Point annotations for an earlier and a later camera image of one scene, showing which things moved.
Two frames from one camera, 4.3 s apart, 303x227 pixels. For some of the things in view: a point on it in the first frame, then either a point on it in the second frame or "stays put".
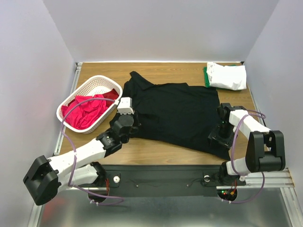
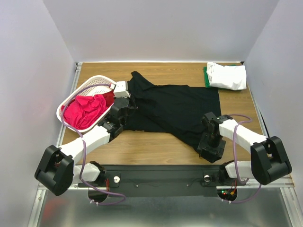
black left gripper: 136,120 to 133,105
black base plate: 162,181 stays put
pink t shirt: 82,114 stays put
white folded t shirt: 231,77 stays put
